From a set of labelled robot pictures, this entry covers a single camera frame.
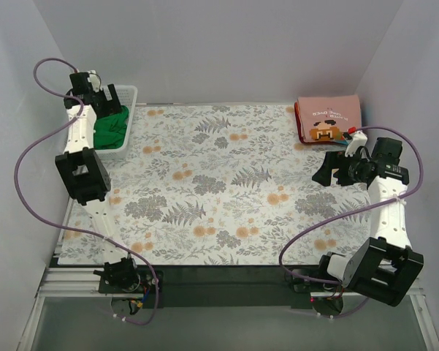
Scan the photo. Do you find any floral table mat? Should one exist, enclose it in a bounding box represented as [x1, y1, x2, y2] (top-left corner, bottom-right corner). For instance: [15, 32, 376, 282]
[57, 104, 399, 266]

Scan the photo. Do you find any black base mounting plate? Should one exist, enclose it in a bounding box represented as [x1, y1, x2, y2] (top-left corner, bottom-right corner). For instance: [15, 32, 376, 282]
[98, 264, 362, 310]

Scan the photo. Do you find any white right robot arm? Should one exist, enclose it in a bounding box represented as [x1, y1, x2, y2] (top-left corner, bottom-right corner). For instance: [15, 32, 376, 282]
[312, 131, 424, 306]

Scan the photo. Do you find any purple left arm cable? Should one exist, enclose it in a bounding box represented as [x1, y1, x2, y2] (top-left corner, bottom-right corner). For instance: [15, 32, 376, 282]
[13, 58, 164, 325]

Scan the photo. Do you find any pink folded t shirt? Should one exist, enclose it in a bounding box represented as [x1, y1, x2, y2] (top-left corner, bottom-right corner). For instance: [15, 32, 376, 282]
[297, 95, 362, 144]

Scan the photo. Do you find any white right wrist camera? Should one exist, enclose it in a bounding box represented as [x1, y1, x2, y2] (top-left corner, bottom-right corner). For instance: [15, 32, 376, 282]
[343, 131, 367, 157]

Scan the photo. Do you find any aluminium rail frame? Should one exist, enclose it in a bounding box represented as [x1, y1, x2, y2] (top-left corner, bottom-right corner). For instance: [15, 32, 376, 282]
[34, 203, 437, 350]

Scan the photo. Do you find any green t shirt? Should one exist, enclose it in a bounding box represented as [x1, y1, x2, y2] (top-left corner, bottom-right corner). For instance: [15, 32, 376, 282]
[93, 106, 129, 150]

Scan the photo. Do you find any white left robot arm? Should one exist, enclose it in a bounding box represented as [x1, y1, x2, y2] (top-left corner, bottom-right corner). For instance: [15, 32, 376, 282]
[55, 71, 141, 293]

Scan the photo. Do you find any red folded t shirt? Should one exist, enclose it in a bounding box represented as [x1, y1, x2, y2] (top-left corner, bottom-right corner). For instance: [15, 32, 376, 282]
[294, 102, 305, 144]

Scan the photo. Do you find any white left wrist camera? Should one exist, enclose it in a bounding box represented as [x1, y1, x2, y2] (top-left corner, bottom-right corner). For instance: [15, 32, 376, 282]
[86, 70, 102, 92]

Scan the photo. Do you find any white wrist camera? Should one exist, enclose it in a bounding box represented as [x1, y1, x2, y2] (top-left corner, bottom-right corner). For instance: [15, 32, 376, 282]
[86, 70, 102, 92]
[343, 131, 367, 157]

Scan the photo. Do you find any white plastic basket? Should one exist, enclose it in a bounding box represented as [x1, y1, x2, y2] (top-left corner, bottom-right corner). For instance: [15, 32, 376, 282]
[94, 85, 137, 160]

